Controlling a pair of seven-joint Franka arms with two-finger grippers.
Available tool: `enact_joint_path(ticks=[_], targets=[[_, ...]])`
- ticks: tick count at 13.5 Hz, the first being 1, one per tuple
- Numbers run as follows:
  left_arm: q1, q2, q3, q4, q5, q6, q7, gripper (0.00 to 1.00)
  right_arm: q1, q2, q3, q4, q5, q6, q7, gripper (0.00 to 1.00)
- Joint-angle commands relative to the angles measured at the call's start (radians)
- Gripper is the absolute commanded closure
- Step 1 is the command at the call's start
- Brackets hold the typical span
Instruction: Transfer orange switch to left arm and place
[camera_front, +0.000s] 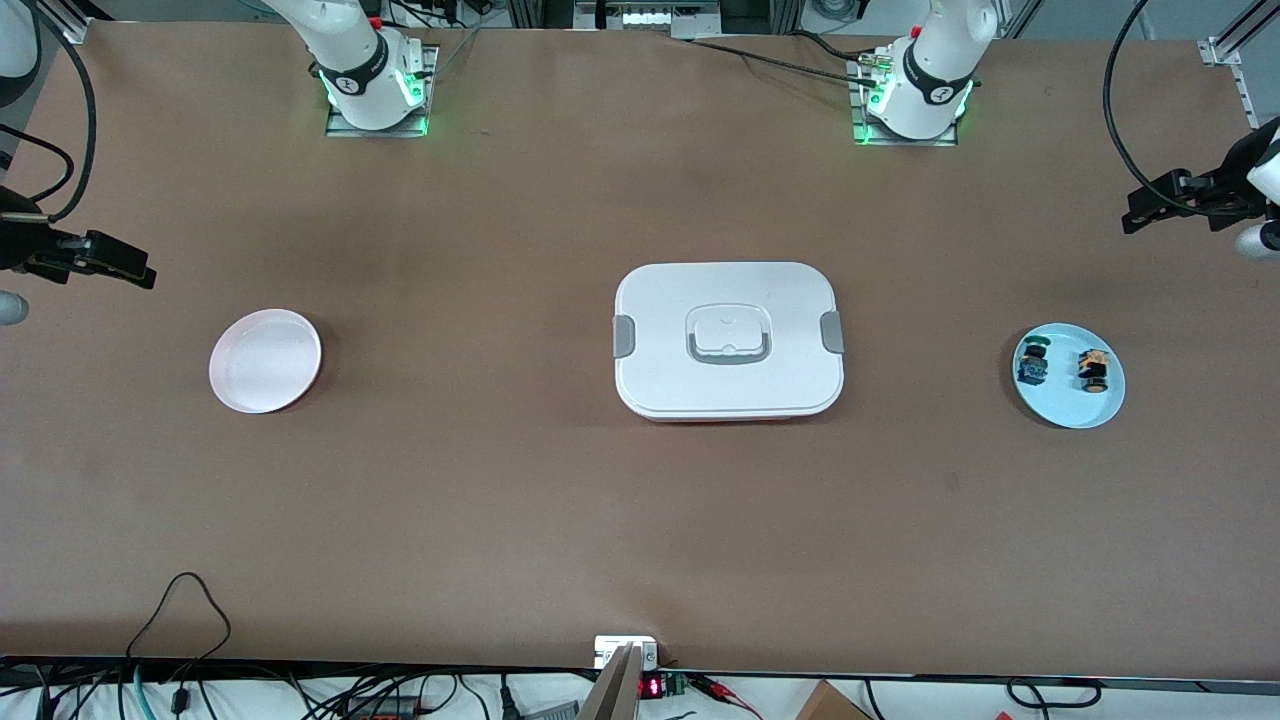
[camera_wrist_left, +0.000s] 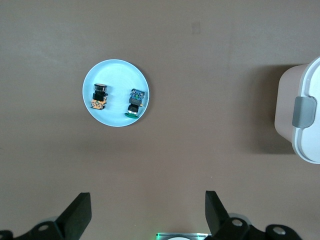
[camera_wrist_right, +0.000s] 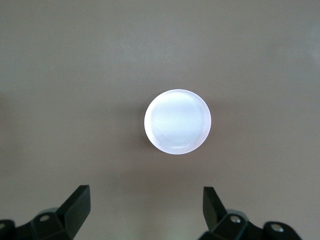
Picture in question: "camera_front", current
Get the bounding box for white lidded box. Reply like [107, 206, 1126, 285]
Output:
[612, 262, 846, 425]

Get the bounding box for brown cardboard box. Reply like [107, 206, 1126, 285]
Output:
[794, 680, 873, 720]

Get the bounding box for pink round plate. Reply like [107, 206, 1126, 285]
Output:
[208, 308, 323, 415]

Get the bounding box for light blue round plate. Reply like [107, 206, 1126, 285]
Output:
[1012, 322, 1127, 430]

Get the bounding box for white power strip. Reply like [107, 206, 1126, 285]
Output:
[574, 0, 723, 39]

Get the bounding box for red clip leads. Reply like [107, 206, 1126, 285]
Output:
[692, 674, 763, 720]

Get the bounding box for grey slanted beam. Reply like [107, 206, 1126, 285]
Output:
[577, 644, 644, 720]

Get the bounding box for aluminium profile rail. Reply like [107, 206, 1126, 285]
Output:
[34, 0, 93, 44]
[1197, 0, 1280, 131]

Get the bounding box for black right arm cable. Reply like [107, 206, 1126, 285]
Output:
[0, 0, 99, 223]

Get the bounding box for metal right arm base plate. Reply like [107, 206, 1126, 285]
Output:
[324, 44, 440, 139]

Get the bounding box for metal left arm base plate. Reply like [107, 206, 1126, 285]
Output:
[848, 50, 962, 149]

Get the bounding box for black looped thin cable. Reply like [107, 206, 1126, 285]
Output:
[124, 571, 234, 693]

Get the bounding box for black cable on table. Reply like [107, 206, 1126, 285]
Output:
[664, 30, 883, 87]

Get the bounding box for black flat cable loop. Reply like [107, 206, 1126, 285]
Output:
[1004, 677, 1103, 710]

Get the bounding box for white metal bracket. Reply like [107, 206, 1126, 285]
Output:
[593, 635, 660, 670]

